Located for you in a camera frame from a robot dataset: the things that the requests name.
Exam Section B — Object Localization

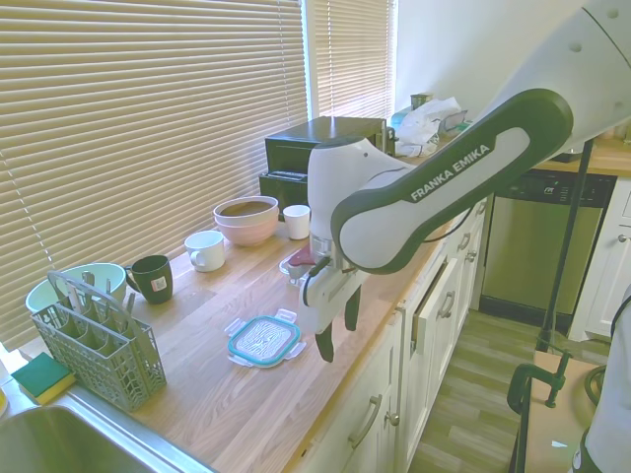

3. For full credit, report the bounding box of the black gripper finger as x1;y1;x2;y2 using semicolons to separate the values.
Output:
343;284;364;332
315;322;337;365

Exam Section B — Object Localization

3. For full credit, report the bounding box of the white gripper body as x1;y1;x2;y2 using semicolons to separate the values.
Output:
298;265;367;337

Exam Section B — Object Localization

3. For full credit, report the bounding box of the teal-rimmed clear container lid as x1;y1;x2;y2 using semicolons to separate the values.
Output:
224;307;308;370

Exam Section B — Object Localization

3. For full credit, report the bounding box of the clear glass food container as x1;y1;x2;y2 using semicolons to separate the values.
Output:
278;255;307;288

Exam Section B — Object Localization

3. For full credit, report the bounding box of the white base cabinet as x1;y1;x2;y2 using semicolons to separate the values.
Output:
295;194;494;473

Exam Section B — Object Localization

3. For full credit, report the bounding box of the tall white mug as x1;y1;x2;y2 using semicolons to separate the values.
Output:
282;204;312;241

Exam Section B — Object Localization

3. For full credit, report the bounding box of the ajar white cabinet door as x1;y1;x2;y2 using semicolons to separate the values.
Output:
409;258;463;357

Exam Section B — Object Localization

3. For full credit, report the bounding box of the pink bowl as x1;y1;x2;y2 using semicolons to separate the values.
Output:
215;216;280;247

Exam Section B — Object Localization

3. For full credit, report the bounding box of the wide white mug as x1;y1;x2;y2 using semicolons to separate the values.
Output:
183;230;227;273

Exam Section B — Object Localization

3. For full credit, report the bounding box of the black mug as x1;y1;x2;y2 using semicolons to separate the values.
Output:
122;254;175;305

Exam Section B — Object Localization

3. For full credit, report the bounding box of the green clamp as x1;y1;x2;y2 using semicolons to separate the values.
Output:
507;349;573;415

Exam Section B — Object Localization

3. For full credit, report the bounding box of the stainless steel dishwasher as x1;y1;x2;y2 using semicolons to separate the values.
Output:
480;171;618;316

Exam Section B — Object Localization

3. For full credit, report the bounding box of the white plastic bag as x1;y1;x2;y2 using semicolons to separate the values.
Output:
396;97;462;159

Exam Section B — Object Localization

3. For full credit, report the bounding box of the mint green bowl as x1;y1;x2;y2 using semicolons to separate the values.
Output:
25;263;127;316

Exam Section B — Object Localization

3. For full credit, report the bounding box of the grey plastic cutlery basket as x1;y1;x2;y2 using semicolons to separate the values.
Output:
31;269;168;413

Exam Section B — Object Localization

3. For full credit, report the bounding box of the brown wooden board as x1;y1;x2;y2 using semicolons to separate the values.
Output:
517;349;612;473

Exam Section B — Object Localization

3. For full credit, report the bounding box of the white-bladed knife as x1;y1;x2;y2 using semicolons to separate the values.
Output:
63;284;84;315

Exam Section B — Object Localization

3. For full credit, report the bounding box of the narrow beige window blind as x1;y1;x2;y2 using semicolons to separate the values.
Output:
313;0;395;122

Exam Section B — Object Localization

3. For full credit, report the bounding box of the wide beige window blind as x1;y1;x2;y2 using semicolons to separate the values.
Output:
0;0;310;351

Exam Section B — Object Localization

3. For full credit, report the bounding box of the stainless steel sink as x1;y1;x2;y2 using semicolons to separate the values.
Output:
0;388;218;473

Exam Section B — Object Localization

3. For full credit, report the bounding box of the green and yellow sponge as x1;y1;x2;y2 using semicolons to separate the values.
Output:
10;352;78;406

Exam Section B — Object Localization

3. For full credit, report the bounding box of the silver bar cabinet handle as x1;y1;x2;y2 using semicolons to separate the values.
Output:
347;393;384;449

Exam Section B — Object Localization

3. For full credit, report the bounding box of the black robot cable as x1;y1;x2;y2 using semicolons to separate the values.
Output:
421;204;477;244

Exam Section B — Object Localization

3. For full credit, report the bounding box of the black camera stand pole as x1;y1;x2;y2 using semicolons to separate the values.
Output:
534;132;593;354

